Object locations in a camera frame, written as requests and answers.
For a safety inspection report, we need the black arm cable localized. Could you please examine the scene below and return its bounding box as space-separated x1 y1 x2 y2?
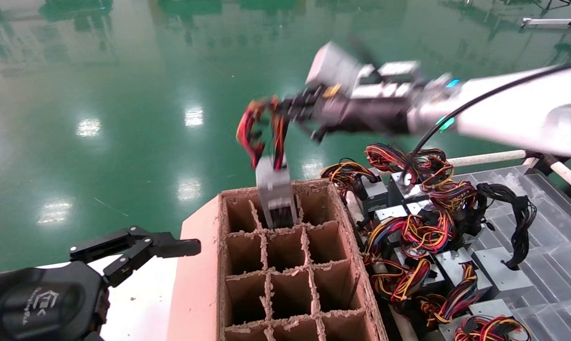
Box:
401 59 571 183

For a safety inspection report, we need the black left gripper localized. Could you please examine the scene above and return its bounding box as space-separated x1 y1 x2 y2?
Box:
0 261 111 341

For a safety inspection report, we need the cardboard box with dividers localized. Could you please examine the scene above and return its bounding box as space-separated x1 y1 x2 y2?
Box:
167 179 389 341

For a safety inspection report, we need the multicolour wire harness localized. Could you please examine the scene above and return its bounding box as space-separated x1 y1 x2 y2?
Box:
365 212 457 259
430 182 478 212

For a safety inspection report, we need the black cable bundle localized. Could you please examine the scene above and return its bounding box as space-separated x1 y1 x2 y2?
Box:
476 182 537 271

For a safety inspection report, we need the white tube rail cart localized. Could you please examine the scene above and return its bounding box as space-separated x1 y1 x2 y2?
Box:
344 150 571 341

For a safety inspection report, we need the ridged clear plastic tray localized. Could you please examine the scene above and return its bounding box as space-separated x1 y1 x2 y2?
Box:
451 163 571 341

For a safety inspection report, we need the grey power supply with wires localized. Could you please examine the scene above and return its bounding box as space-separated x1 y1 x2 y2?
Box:
472 246 535 300
320 159 391 216
371 248 448 305
436 314 532 341
374 205 409 224
467 298 514 319
365 144 454 205
406 200 435 216
419 247 493 327
236 97 300 231

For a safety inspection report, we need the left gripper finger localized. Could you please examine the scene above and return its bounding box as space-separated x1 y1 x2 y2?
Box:
69 226 202 287

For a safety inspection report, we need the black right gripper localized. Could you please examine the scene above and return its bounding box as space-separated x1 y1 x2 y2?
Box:
282 89 417 144

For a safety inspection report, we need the white stand base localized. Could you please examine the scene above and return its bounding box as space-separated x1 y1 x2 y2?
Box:
522 15 571 32

